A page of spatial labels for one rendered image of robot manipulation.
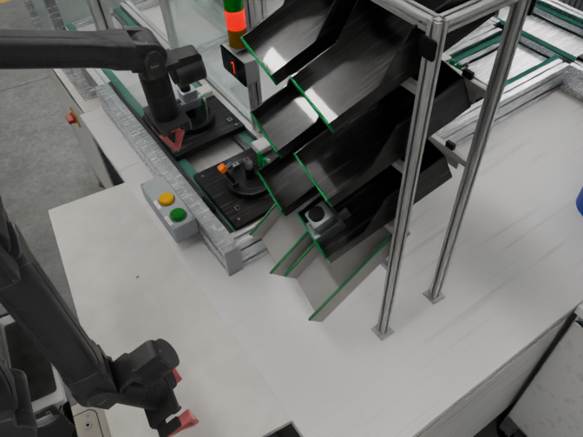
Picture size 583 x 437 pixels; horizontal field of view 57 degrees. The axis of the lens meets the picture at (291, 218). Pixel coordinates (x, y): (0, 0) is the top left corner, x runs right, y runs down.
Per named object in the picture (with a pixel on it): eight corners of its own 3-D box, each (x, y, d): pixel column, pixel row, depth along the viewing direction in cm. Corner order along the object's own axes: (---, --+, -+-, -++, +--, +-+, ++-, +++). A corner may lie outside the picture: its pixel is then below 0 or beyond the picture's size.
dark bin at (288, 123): (281, 159, 98) (263, 136, 92) (254, 120, 106) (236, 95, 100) (408, 66, 95) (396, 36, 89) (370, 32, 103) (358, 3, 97)
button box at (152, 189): (177, 244, 143) (172, 229, 138) (144, 198, 155) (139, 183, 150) (199, 231, 145) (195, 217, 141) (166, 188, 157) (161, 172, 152)
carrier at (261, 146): (237, 231, 138) (231, 198, 129) (193, 179, 152) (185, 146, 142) (311, 192, 147) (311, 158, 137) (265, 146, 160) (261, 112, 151)
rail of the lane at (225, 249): (229, 277, 140) (223, 251, 132) (103, 110, 190) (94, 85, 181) (246, 266, 142) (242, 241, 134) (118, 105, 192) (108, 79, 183)
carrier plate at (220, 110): (176, 161, 157) (174, 156, 155) (142, 120, 170) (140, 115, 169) (245, 129, 165) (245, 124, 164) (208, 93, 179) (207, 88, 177)
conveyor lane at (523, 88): (243, 268, 142) (239, 244, 134) (186, 195, 160) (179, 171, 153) (546, 96, 185) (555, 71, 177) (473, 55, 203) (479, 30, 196)
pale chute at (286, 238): (283, 277, 124) (270, 274, 121) (261, 238, 132) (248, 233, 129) (363, 190, 114) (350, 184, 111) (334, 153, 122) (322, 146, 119)
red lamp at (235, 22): (232, 34, 134) (230, 15, 131) (223, 25, 137) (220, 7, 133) (250, 27, 136) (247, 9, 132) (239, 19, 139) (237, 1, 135)
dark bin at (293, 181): (285, 217, 110) (269, 199, 104) (261, 177, 118) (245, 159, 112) (397, 135, 107) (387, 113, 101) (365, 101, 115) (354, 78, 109)
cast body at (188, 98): (183, 113, 160) (179, 94, 155) (176, 106, 162) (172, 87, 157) (207, 102, 163) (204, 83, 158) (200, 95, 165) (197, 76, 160)
